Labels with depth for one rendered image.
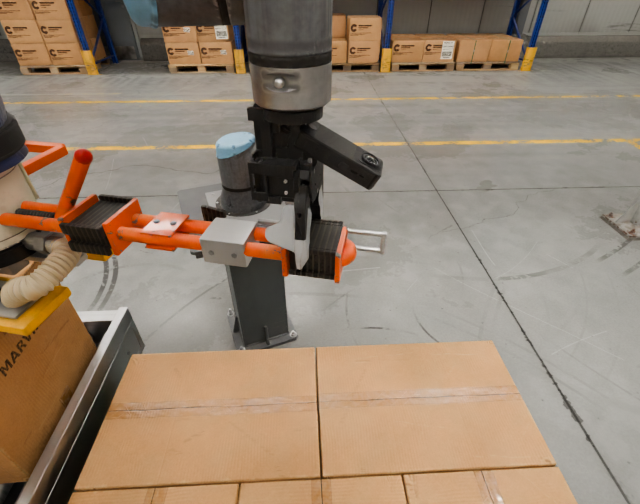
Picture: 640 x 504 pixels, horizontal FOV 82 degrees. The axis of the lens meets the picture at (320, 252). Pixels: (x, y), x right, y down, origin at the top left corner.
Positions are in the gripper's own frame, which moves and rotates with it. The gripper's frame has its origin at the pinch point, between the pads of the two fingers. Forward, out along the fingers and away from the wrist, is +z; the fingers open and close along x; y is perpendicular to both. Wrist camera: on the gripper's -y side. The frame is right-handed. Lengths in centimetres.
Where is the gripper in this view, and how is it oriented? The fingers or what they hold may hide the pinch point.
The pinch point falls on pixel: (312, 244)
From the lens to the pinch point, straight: 55.2
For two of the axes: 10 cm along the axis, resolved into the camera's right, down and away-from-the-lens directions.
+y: -9.8, -1.3, 1.7
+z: 0.0, 8.0, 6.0
